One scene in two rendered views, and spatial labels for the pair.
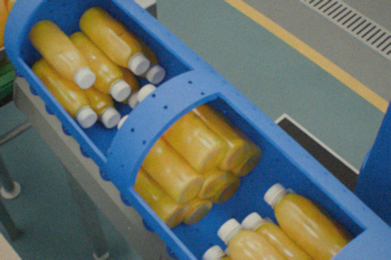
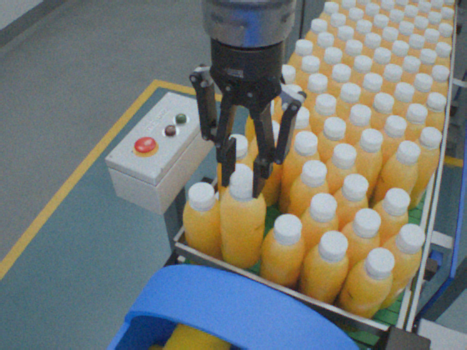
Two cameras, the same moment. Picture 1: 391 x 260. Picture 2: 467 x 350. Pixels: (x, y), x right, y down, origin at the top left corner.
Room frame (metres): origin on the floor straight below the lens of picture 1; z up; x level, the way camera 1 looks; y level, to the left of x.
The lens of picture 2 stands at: (0.89, 0.14, 1.58)
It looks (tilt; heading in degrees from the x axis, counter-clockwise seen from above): 47 degrees down; 64
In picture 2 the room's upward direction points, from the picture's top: straight up
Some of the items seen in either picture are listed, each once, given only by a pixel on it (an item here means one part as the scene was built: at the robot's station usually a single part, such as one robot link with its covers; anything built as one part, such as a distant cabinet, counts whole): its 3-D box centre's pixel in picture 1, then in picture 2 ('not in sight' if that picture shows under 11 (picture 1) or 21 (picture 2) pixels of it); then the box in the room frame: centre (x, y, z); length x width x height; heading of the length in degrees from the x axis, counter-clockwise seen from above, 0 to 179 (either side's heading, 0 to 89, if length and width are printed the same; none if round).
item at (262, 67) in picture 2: not in sight; (247, 68); (1.07, 0.47, 1.33); 0.08 x 0.07 x 0.09; 128
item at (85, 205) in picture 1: (87, 213); not in sight; (0.94, 0.33, 0.31); 0.06 x 0.06 x 0.63; 38
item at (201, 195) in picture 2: not in sight; (201, 195); (1.03, 0.52, 1.08); 0.04 x 0.04 x 0.02
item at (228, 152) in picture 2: not in sight; (228, 162); (1.06, 0.48, 1.18); 0.03 x 0.01 x 0.07; 38
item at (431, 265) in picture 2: not in sight; (424, 276); (1.35, 0.28, 0.94); 0.03 x 0.02 x 0.08; 38
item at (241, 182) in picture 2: not in sight; (243, 183); (1.07, 0.47, 1.15); 0.04 x 0.04 x 0.02
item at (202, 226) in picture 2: not in sight; (204, 230); (1.03, 0.52, 0.99); 0.07 x 0.07 x 0.18
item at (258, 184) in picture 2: not in sight; (259, 173); (1.08, 0.45, 1.18); 0.03 x 0.01 x 0.07; 38
